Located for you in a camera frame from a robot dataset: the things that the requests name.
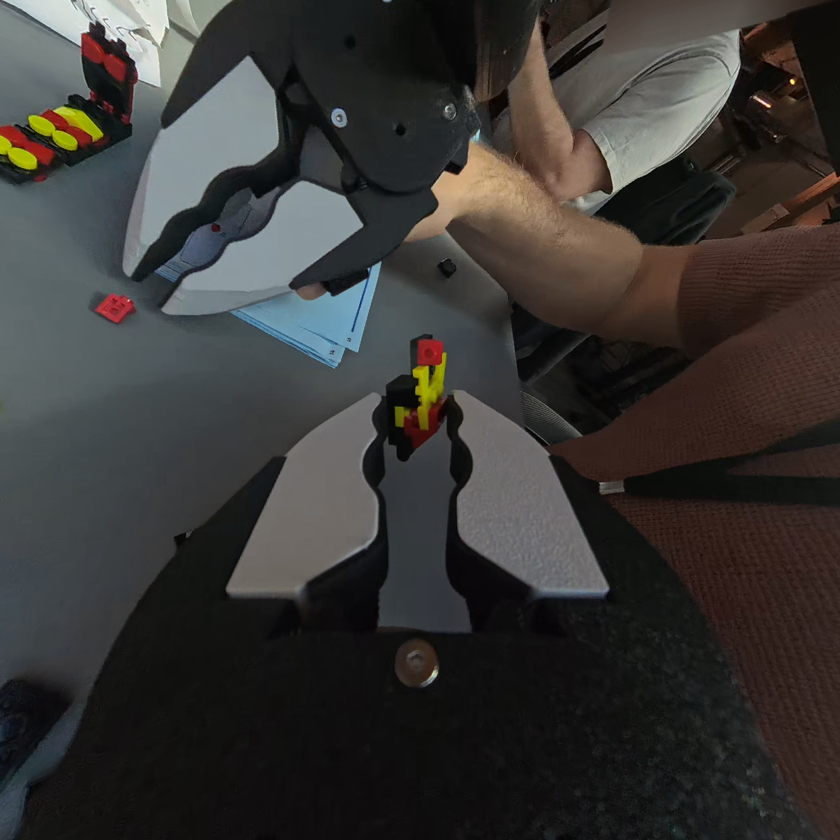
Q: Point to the long black red brick model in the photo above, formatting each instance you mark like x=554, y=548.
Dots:
x=65, y=131

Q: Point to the small red yellow brick model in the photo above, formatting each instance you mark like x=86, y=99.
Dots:
x=420, y=423

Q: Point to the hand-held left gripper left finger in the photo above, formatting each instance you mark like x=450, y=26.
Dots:
x=308, y=518

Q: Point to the torn white paper bag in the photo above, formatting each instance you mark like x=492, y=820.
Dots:
x=98, y=16

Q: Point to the person's right hand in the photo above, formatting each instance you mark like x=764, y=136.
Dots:
x=310, y=292

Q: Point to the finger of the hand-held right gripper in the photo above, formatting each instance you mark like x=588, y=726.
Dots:
x=210, y=138
x=295, y=243

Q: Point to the person's brown sweater torso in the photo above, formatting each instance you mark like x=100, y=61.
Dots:
x=754, y=623

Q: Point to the small red toy brick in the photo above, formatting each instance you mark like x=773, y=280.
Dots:
x=431, y=352
x=115, y=308

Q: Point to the grey mesh chair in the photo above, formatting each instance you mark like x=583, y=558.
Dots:
x=551, y=420

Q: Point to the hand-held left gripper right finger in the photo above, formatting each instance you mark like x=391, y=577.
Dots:
x=525, y=518

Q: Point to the blue instruction booklet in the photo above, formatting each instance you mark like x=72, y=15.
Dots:
x=315, y=328

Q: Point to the small black brick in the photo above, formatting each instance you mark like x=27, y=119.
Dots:
x=447, y=268

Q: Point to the person's right forearm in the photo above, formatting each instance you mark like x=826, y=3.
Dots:
x=558, y=243

